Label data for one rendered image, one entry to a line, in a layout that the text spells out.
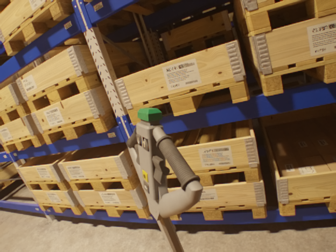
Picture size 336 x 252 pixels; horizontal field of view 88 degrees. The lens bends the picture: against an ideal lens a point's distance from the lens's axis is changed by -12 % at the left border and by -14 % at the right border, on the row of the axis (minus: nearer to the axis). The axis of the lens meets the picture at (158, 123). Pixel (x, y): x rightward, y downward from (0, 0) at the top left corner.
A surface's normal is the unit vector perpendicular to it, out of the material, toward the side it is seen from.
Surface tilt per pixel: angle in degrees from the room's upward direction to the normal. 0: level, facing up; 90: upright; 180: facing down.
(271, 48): 90
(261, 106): 90
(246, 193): 90
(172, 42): 90
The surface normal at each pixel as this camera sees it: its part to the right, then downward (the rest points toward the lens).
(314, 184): -0.34, 0.38
